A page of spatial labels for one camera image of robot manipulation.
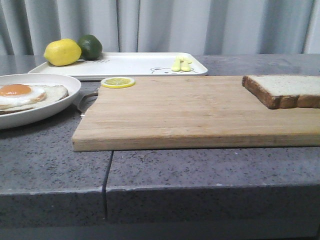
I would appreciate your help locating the bread slice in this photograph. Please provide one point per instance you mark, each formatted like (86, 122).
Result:
(54, 94)
(284, 91)

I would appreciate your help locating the white round plate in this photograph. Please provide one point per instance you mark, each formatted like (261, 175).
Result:
(25, 117)

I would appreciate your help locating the white bear tray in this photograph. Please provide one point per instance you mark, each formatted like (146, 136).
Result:
(114, 64)

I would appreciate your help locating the wooden cutting board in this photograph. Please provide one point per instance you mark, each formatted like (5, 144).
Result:
(181, 112)

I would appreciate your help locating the yellow plastic fork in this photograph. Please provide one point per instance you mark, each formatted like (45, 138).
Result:
(176, 66)

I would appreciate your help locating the lemon slice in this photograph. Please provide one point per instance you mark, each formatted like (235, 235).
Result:
(117, 82)

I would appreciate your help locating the green lime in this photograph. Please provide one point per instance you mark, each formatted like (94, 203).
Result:
(91, 47)

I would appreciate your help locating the yellow lemon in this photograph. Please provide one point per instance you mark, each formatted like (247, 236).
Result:
(62, 52)

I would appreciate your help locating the fried egg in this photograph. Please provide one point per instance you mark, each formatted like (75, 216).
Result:
(16, 95)

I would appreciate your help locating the grey curtain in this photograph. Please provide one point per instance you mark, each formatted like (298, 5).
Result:
(198, 27)

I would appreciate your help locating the metal board handle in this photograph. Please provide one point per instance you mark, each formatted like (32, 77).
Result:
(82, 97)

